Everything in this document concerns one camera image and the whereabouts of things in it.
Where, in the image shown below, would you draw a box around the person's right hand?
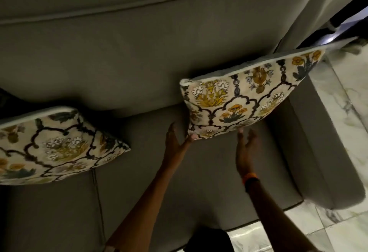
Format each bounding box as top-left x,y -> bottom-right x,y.
235,128 -> 261,179

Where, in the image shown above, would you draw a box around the person's left hand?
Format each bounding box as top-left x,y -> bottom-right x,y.
160,122 -> 199,172

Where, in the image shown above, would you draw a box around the floral patterned cushion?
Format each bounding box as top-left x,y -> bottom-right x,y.
179,36 -> 359,141
0,106 -> 131,186

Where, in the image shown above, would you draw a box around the grey fabric sofa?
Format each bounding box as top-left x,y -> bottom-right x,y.
0,0 -> 367,252

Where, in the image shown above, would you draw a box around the person's left forearm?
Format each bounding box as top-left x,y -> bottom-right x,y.
105,164 -> 182,252

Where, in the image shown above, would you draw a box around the person's right forearm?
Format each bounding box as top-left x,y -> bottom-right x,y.
246,179 -> 320,252

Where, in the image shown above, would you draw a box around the orange and black wristband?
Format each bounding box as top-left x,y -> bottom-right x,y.
242,172 -> 260,194

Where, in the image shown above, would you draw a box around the dark trousers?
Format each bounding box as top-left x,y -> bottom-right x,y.
186,226 -> 232,252

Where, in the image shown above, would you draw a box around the dark furniture piece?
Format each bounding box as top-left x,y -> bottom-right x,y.
299,0 -> 368,49

